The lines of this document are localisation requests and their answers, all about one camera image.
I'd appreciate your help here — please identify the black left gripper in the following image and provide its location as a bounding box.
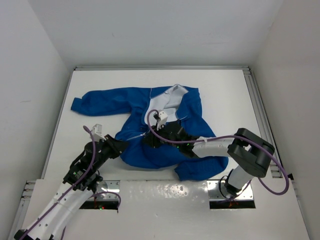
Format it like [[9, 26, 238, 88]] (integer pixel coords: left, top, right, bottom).
[[93, 134, 129, 170]]

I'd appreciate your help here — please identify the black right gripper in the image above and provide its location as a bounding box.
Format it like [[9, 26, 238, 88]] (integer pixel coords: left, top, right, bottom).
[[142, 122, 181, 149]]

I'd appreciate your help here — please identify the blue fleece zip jacket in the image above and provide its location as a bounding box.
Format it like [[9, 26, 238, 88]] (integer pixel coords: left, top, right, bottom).
[[71, 84, 229, 181]]

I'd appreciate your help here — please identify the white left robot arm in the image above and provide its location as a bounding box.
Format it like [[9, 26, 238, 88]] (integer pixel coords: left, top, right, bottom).
[[13, 135, 129, 240]]

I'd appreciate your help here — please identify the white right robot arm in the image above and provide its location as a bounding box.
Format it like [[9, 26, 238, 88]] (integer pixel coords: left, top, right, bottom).
[[143, 121, 275, 196]]

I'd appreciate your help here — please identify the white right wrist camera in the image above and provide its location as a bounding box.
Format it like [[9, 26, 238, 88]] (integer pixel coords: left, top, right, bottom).
[[153, 111, 168, 131]]

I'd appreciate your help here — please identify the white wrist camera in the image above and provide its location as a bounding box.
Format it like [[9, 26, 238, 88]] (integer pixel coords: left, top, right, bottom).
[[90, 124, 105, 142], [153, 111, 168, 131]]

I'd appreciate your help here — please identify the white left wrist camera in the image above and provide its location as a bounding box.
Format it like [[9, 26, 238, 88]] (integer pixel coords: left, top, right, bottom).
[[90, 124, 105, 142]]

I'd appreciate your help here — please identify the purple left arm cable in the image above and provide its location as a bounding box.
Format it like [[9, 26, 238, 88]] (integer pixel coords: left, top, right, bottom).
[[17, 125, 122, 240]]

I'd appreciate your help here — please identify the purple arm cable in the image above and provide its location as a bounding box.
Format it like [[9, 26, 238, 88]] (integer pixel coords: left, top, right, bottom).
[[17, 125, 122, 240], [146, 109, 291, 195]]

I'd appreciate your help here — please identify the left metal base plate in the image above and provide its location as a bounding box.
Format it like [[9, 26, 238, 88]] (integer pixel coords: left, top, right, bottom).
[[96, 180, 120, 201]]

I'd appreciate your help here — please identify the metal base plate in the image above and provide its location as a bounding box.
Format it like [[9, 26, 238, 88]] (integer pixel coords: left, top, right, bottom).
[[96, 180, 120, 201], [206, 179, 254, 202]]

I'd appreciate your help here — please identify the thin black wire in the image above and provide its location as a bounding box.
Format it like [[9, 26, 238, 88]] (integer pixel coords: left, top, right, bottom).
[[217, 175, 233, 200]]

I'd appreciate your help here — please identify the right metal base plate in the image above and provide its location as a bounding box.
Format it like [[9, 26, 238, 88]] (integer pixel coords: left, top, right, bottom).
[[206, 179, 254, 202]]

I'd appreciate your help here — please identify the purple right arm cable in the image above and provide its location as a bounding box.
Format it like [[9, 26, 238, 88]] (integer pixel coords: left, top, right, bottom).
[[146, 109, 291, 195]]

